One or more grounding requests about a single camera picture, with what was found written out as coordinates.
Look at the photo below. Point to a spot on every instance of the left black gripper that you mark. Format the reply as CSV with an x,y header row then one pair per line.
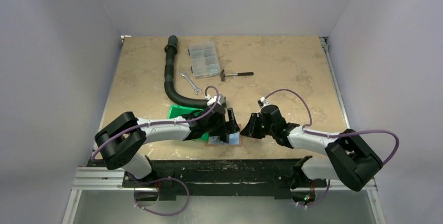
x,y
226,127

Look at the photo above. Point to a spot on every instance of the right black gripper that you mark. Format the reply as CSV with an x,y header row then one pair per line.
x,y
257,126

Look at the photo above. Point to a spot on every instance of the green plastic bin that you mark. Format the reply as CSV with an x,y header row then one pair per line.
x,y
177,110

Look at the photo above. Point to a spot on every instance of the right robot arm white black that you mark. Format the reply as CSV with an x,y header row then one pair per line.
x,y
347,157

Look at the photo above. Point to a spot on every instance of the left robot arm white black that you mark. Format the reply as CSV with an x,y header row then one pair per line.
x,y
119,142

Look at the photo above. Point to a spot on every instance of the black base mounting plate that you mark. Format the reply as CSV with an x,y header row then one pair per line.
x,y
241,177

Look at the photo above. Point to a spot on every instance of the silver open-end wrench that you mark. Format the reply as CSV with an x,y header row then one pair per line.
x,y
196,89

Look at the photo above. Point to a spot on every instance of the clear plastic screw organizer box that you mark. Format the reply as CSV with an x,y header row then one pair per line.
x,y
204,60

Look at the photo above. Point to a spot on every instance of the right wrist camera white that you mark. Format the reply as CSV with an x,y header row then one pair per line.
x,y
263,102

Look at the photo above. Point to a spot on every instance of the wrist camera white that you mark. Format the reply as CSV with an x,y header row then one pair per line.
x,y
263,102
220,99

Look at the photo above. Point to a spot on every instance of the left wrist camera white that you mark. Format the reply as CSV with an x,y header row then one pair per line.
x,y
220,99

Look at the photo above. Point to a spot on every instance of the small black-handled hammer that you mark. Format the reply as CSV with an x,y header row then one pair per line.
x,y
223,75

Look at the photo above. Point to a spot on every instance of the aluminium frame rail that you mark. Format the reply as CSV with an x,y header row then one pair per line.
x,y
98,196

